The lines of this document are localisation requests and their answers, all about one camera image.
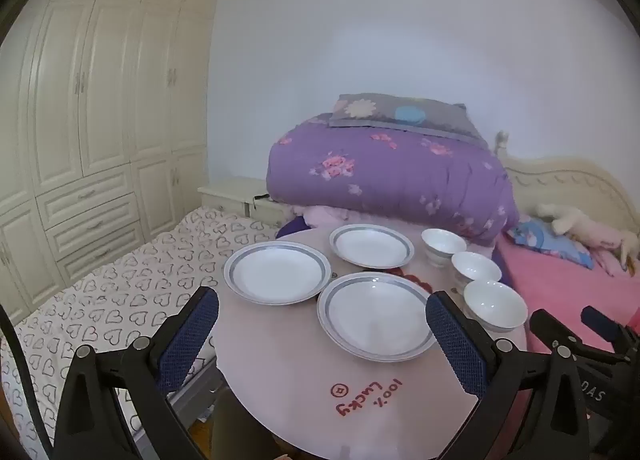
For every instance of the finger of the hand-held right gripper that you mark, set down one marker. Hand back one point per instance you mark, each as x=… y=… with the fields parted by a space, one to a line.
x=607 y=332
x=547 y=326

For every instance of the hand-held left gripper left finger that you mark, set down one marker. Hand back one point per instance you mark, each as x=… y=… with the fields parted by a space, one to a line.
x=190 y=337

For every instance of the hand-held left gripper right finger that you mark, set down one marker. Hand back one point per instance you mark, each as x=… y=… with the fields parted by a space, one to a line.
x=455 y=345

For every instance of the white porcelain bowl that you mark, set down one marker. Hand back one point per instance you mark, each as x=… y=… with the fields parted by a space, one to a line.
x=495 y=304
x=442 y=241
x=475 y=269

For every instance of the white plate with grey rim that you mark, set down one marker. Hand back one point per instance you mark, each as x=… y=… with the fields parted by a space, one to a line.
x=371 y=246
x=375 y=315
x=277 y=272

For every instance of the pink blanket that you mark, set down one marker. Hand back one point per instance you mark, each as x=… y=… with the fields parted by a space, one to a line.
x=550 y=285

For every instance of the blue printed pillow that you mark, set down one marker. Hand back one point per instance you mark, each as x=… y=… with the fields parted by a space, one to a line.
x=545 y=240

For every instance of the cream plush toy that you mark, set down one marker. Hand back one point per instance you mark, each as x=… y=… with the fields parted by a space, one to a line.
x=585 y=227

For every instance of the cream carved headboard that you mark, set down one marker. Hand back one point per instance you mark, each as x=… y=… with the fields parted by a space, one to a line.
x=565 y=180

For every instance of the cream nightstand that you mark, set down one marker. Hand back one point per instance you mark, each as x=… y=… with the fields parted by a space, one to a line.
x=235 y=195

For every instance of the purple floral quilt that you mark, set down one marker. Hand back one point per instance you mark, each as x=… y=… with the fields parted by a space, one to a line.
x=390 y=180

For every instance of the light pink quilt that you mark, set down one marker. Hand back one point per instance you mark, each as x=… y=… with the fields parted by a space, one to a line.
x=325 y=216

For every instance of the grey floral pillow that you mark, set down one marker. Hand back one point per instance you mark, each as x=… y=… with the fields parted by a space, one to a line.
x=400 y=113

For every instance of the cream panelled wardrobe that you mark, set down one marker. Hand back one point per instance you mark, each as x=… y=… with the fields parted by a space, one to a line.
x=100 y=115

